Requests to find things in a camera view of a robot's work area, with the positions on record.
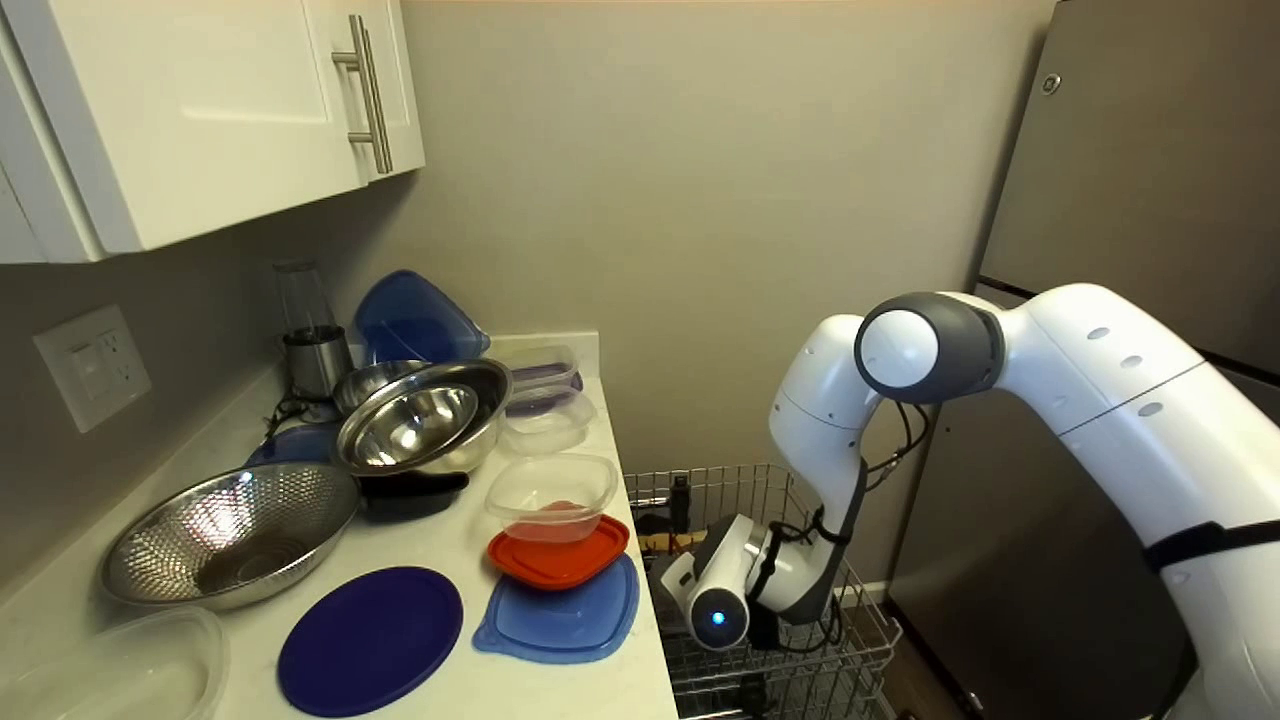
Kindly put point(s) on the shiny steel mixing bowl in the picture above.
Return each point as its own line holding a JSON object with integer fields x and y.
{"x": 412, "y": 421}

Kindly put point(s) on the white wall outlet plate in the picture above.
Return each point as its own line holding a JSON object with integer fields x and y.
{"x": 91, "y": 369}

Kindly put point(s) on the black lid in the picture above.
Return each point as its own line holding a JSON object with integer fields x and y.
{"x": 406, "y": 496}

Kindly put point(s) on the light blue square lid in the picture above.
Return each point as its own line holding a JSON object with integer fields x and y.
{"x": 562, "y": 631}

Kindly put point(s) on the steel mesh colander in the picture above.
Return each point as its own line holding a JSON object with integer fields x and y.
{"x": 225, "y": 532}

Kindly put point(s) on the clear container with purple lid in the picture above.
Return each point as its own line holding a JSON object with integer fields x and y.
{"x": 541, "y": 382}

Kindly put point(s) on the clear container on red lid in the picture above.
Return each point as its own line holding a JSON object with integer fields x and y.
{"x": 545, "y": 485}

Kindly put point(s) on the wooden spatula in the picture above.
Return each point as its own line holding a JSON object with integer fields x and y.
{"x": 673, "y": 542}

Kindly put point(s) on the red plastic lid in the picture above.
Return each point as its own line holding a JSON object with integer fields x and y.
{"x": 562, "y": 564}

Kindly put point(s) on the stainless steel refrigerator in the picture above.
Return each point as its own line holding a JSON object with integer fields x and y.
{"x": 1135, "y": 161}

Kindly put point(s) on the dark blue round lid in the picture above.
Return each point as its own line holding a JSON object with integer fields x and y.
{"x": 368, "y": 640}

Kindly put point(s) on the large clear glass bowl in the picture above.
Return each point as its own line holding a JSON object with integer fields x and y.
{"x": 122, "y": 683}

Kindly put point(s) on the white baseboard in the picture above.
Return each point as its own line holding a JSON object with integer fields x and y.
{"x": 870, "y": 594}

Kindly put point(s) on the steel cup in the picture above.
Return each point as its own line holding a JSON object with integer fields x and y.
{"x": 314, "y": 363}

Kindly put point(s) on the black spatula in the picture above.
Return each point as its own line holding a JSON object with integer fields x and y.
{"x": 678, "y": 507}

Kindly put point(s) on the white wall cabinet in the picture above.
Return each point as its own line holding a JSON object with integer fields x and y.
{"x": 200, "y": 104}

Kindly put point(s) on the blue lid under steel bowl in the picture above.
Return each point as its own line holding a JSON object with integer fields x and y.
{"x": 300, "y": 447}

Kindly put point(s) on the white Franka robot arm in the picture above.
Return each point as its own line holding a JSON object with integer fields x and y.
{"x": 1135, "y": 400}

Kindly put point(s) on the blue square lid upright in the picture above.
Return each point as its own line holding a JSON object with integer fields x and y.
{"x": 406, "y": 322}

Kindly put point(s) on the small clear shallow bowl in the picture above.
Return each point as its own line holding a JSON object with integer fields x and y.
{"x": 545, "y": 433}

